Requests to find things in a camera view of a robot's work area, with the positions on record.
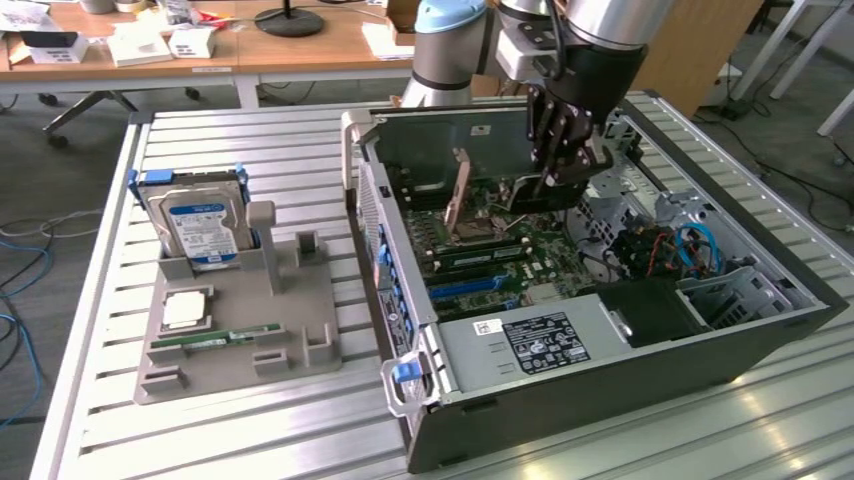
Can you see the wooden desk white frame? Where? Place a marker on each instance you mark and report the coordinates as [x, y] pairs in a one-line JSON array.
[[334, 50], [100, 72]]

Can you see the printed paper sheets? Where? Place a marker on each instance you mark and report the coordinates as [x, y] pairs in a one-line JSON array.
[[23, 20]]

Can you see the open black PC case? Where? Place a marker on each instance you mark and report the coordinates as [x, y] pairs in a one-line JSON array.
[[601, 410]]

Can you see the silver chipset heatsink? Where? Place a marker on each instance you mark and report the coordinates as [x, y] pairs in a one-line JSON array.
[[543, 295]]

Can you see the tape roll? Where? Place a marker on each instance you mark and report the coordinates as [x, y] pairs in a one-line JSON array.
[[128, 5]]

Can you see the wooden cabinet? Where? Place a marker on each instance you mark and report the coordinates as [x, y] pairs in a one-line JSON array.
[[701, 40]]

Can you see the office chair base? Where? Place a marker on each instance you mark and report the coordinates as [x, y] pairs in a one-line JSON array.
[[80, 111]]

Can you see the white labelled box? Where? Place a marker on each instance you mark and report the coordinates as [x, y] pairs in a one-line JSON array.
[[192, 44]]

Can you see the black plastic shroud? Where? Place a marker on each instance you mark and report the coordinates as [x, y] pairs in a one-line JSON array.
[[654, 310]]

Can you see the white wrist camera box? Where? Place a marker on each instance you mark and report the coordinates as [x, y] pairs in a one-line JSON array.
[[521, 57]]

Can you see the green motherboard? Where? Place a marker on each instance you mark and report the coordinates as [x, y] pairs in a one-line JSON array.
[[534, 255]]

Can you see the white table frame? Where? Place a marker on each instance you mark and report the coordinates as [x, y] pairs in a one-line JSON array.
[[789, 75]]

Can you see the black round stand base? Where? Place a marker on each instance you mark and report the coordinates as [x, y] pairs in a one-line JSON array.
[[288, 22]]

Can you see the CPU socket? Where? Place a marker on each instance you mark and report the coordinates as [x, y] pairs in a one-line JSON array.
[[481, 230]]

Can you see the black case switch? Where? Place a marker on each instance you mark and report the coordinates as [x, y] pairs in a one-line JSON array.
[[384, 192]]

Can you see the grey power supply unit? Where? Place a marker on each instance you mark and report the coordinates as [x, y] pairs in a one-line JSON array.
[[481, 350]]

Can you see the white box black lid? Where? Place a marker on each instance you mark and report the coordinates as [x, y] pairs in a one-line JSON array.
[[56, 47]]

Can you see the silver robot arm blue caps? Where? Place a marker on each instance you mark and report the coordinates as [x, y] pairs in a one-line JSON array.
[[441, 60]]

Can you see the tall metal disk bay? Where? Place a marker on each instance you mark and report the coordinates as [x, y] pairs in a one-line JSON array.
[[621, 205]]

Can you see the grey plastic parts rack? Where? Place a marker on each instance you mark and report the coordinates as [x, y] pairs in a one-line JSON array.
[[234, 300]]

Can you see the black connector bundle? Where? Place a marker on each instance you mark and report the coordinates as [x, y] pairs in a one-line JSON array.
[[630, 250]]

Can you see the open white box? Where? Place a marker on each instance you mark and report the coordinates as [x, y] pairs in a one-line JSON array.
[[140, 47]]

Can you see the low metal disk bay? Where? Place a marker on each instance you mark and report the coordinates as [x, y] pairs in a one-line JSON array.
[[734, 295]]

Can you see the grey cup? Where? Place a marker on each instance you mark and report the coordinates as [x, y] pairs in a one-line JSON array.
[[98, 6]]

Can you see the hard disk blue carrier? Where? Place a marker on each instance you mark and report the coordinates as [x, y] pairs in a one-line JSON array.
[[200, 235]]

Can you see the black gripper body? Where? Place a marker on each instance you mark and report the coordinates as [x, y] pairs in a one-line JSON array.
[[601, 80]]

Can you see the silver CPU chip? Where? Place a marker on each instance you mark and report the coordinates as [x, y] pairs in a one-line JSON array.
[[183, 310]]

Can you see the metal socket cover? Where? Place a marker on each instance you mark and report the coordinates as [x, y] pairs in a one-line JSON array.
[[517, 222]]

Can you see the green RAM stick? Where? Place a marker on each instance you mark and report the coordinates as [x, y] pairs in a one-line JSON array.
[[214, 339]]

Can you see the brown cardboard box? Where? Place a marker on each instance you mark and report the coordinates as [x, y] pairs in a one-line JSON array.
[[400, 20]]

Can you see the white booklet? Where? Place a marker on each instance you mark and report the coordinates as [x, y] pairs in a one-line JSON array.
[[383, 42]]

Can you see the blue expansion slot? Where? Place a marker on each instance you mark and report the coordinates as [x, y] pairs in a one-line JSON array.
[[467, 289]]

